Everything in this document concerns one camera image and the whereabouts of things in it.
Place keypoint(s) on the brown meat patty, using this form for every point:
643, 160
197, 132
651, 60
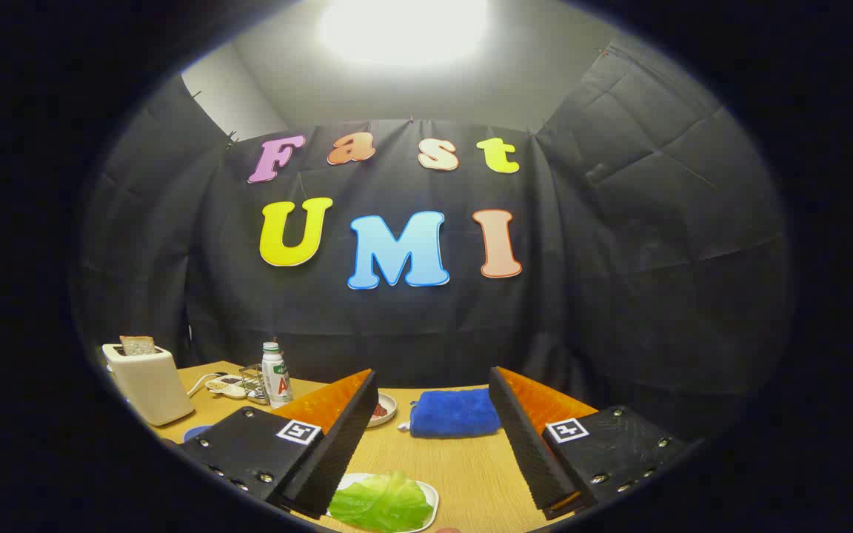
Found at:
380, 410

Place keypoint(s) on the white bread slice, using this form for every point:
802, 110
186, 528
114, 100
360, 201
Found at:
138, 346

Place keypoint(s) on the white plastic drink bottle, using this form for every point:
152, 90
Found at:
276, 381

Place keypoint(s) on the small beige round plate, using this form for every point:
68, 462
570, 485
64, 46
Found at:
391, 403

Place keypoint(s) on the black backdrop cloth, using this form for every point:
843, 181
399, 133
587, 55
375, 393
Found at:
397, 326

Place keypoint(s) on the blue round plate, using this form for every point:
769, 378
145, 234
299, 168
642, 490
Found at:
195, 431

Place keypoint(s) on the white square plate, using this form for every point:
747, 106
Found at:
430, 494

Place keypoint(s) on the green lettuce leaf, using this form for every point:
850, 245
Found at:
382, 503

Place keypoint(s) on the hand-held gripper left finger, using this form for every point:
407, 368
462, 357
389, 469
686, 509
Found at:
338, 451

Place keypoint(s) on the white toaster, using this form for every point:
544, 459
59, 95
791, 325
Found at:
149, 385

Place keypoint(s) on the white divided condiment dish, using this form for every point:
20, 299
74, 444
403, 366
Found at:
223, 383

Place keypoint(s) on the folded blue towel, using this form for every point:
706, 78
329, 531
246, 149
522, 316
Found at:
452, 413

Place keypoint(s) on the ceiling light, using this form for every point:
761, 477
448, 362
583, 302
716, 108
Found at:
404, 29

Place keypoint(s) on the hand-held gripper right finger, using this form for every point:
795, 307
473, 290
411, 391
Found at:
530, 451

